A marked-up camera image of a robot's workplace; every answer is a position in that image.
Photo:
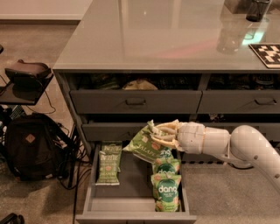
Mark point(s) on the top right drawer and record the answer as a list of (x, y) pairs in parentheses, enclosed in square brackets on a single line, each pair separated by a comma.
[(239, 102)]

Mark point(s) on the middle green dang chip bag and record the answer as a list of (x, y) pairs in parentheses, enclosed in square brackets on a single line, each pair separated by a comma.
[(166, 165)]

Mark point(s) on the checkered marker board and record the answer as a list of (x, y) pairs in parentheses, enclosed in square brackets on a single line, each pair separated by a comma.
[(269, 54)]

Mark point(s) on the black object bottom left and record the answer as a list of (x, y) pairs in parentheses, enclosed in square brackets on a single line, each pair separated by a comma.
[(13, 218)]

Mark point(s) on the middle left drawer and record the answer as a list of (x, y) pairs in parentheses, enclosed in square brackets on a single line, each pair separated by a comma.
[(111, 131)]

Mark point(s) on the dark side table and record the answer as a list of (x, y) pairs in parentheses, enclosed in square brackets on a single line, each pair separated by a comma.
[(13, 95)]

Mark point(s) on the top left drawer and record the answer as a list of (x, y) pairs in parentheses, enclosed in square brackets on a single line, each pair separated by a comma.
[(93, 101)]

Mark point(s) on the yellow snack bag in drawer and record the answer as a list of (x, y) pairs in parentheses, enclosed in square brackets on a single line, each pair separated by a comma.
[(139, 85)]

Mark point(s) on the black mesh cup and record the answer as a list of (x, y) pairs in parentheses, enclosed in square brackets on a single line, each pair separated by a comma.
[(257, 10)]

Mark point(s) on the back green dang chip bag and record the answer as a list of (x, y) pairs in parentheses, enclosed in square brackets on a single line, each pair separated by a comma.
[(166, 153)]

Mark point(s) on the black backpack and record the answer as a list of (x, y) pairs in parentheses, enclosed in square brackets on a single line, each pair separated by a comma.
[(36, 148)]

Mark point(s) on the green dang chip bag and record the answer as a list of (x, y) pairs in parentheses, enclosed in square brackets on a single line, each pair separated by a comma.
[(166, 153), (166, 191), (166, 165)]

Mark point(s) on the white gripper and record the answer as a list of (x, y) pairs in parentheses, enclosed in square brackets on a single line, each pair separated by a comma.
[(191, 136)]

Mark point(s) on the grey counter cabinet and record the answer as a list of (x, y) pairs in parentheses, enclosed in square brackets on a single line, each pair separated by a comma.
[(193, 45)]

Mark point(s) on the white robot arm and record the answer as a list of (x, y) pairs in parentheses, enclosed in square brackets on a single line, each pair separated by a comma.
[(245, 145)]

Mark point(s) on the open bottom left drawer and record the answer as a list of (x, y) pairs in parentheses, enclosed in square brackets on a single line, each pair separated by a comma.
[(130, 202)]

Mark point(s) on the front green dang chip bag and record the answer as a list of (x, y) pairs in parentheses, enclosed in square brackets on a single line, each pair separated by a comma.
[(166, 191)]

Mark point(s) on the green jalapeno chip bag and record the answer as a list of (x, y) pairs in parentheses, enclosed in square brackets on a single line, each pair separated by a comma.
[(108, 169), (114, 147), (142, 146)]

